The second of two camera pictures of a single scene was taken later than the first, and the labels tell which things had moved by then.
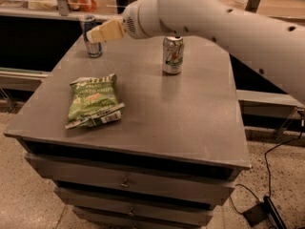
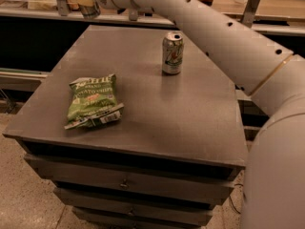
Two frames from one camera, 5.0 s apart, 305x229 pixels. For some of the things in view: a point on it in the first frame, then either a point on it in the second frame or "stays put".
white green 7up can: x=172 y=54 stays put
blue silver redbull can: x=93 y=50 to x=91 y=12
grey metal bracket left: x=62 y=0 stays put
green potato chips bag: x=94 y=101 stays put
